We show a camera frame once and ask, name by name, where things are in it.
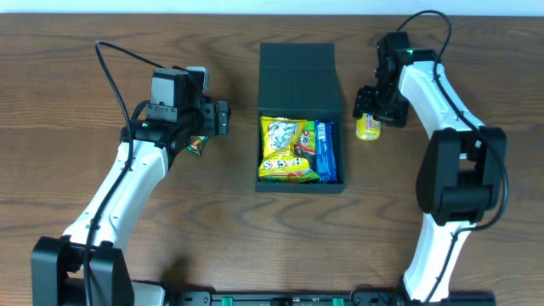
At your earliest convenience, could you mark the yellow mentos gum can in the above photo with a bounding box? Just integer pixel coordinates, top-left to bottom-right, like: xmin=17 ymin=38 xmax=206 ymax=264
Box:
xmin=355 ymin=113 xmax=381 ymax=141

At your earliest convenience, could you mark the yellow snack bag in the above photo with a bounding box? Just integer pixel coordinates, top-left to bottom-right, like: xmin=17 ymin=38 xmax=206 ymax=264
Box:
xmin=258 ymin=116 xmax=311 ymax=178

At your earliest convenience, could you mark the blue Oreo cookie pack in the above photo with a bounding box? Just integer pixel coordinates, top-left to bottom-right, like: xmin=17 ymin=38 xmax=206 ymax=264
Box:
xmin=315 ymin=121 xmax=337 ymax=184

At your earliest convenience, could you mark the green Haribo gummy bag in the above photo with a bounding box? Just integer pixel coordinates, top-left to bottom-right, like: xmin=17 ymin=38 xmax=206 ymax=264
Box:
xmin=258 ymin=120 xmax=320 ymax=184

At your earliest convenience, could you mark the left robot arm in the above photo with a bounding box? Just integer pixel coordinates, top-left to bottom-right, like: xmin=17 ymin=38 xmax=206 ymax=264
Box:
xmin=31 ymin=66 xmax=230 ymax=305

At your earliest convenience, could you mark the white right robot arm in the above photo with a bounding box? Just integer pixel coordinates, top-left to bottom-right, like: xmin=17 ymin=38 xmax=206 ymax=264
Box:
xmin=354 ymin=43 xmax=508 ymax=305

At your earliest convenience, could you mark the green red chocolate bar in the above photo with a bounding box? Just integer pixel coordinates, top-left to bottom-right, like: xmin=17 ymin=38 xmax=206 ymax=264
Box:
xmin=185 ymin=136 xmax=209 ymax=156

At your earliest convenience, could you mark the black open gift box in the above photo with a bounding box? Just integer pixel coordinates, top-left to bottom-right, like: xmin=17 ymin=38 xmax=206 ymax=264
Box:
xmin=255 ymin=42 xmax=346 ymax=194

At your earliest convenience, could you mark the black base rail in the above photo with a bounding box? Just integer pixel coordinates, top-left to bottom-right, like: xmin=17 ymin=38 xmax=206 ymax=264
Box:
xmin=131 ymin=280 xmax=496 ymax=306

